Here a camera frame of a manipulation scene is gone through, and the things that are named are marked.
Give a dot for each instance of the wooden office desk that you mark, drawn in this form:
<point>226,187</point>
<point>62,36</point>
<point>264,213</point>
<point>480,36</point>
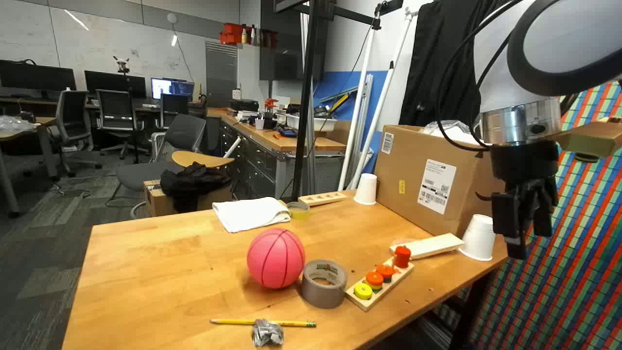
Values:
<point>25,129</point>

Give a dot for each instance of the yellow wrist camera mount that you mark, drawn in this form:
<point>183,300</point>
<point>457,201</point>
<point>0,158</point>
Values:
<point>593,137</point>

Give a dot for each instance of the crumpled silver foil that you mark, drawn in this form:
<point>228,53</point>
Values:
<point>266,333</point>

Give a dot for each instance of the black hanging cloth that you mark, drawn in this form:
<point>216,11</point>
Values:
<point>439,59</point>

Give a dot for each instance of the yellow pencil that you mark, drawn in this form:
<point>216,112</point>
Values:
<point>233,322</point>

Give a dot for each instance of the grey office chair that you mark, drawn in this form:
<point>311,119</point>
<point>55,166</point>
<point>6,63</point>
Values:
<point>185,133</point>

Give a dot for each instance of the white tripod pole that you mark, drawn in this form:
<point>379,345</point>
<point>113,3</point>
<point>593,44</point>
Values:
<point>358,110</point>

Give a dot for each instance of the pink rubber ball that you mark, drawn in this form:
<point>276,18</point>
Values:
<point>274,257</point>

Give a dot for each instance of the lit blue computer screen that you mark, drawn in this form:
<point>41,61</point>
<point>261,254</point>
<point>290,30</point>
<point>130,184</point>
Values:
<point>169,88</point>

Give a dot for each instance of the grey duct tape roll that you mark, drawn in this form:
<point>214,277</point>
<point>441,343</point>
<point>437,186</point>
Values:
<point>321,289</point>

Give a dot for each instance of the black mesh office chair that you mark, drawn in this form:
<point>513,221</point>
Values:
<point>117,117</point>
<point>72,123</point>

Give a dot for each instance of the wide black monitor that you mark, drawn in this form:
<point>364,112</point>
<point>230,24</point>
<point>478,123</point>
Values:
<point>35,79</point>

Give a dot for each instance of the black bag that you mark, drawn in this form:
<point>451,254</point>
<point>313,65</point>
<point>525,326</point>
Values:
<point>191,186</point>

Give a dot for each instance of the small cardboard floor box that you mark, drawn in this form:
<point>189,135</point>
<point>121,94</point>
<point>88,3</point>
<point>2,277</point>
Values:
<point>154,199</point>

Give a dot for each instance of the red toy cylinder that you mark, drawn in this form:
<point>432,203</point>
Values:
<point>402,257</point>

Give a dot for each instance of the folded white towel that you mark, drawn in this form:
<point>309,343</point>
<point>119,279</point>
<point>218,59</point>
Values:
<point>249,215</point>

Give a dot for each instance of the long white flat block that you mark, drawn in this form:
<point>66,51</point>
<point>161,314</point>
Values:
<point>428,246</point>

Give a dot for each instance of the cardboard shipping box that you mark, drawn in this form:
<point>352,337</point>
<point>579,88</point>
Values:
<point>404,168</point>

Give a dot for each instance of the blue board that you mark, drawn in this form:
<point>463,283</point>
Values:
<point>336,88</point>

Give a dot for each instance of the round wooden stool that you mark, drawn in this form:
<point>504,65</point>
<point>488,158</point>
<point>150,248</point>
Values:
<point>196,158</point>

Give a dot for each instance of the large white paper cup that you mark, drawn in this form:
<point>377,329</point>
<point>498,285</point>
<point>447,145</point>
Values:
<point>478,238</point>

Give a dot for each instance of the wooden stacking toy board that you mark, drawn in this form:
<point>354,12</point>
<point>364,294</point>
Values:
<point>381,292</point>

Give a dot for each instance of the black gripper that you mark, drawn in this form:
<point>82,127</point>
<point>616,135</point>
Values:
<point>521,166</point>

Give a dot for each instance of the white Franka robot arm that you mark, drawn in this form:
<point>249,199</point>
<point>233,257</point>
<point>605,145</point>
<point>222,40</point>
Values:
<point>506,59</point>

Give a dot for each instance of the wooden strip with holes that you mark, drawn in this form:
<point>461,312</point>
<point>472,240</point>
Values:
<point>323,199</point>

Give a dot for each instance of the multicoloured woven cloth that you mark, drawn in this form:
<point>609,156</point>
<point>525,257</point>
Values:
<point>570,273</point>

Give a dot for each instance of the wooden workbench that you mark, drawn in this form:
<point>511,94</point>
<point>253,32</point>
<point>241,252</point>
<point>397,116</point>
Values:
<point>272,139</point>

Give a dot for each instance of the black vertical pole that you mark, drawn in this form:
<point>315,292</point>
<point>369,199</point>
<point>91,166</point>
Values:
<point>303,117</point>

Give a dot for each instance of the black computer monitor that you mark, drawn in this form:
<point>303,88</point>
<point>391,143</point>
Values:
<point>113,82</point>

